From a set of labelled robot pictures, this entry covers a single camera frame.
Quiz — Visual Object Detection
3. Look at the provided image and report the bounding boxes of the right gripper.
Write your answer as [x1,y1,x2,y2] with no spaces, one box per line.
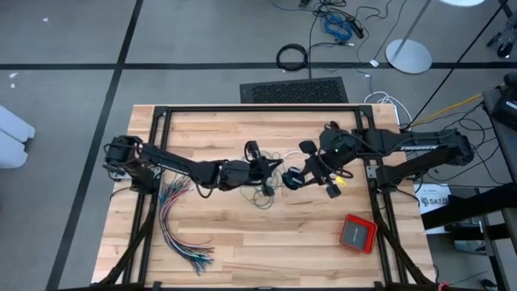
[282,138,349,200]

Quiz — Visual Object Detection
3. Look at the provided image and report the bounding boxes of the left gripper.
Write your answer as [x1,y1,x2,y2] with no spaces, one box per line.
[220,141,284,198]

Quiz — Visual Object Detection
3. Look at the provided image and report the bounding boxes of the green cord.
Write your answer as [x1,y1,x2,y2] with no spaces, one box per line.
[238,150,287,210]

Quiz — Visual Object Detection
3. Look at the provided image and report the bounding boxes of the red tray with grey insert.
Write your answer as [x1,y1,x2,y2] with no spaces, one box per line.
[338,213,379,255]

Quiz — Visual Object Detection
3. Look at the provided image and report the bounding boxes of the white printed paper sign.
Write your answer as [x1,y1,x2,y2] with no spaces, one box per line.
[414,183,452,215]

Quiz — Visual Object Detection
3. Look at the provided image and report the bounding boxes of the black power adapter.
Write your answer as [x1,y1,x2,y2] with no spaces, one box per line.
[350,19,367,40]

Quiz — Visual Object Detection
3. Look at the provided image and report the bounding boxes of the grey round stand base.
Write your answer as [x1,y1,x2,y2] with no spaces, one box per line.
[385,38,433,75]

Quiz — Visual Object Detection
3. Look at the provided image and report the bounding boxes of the dark metal table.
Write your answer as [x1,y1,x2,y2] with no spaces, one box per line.
[419,88,517,291]

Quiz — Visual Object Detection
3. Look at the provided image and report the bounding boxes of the grey stand pole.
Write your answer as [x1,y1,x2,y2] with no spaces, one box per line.
[393,0,433,57]

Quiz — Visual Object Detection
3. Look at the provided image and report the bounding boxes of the thin black pole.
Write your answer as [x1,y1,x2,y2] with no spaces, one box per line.
[408,2,506,119]

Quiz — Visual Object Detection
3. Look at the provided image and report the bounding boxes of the black electronic device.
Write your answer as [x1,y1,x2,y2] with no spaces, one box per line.
[490,71,517,131]

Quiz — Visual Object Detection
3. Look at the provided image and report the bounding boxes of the white round lamp head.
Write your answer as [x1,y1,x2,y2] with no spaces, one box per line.
[439,0,485,7]

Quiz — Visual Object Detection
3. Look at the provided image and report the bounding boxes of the black wheeled chair base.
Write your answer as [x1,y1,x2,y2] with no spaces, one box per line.
[485,15,517,58]

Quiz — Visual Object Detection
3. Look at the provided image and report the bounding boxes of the black left camera cable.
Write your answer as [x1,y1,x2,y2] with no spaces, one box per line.
[243,140,260,163]

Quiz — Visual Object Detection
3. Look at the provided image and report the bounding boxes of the black camera cable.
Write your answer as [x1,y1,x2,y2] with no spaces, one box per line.
[243,140,260,163]
[317,150,355,182]

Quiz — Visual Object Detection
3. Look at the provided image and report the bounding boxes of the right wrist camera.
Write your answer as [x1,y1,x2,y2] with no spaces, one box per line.
[321,155,343,174]

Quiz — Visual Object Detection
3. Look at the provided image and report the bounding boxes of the black right camera cable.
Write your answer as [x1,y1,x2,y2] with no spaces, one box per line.
[317,150,355,182]

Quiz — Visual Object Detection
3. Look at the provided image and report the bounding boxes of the coiled black cable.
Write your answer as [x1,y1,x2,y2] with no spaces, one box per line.
[275,43,310,73]

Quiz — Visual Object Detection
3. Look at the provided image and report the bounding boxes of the black power cable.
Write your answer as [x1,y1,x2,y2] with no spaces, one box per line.
[306,11,324,80]

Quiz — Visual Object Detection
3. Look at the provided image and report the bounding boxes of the white cable loops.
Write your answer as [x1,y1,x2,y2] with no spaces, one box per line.
[363,91,414,126]

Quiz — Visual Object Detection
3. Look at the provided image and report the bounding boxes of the multicoloured wire bundle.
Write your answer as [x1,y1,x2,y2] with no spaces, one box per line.
[158,172,216,276]

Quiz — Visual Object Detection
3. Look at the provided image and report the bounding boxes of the blue cable coil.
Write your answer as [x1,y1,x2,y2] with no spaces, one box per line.
[322,14,355,41]

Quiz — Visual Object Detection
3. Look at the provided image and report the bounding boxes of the yellow cable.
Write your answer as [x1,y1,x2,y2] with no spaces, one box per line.
[410,93,485,127]

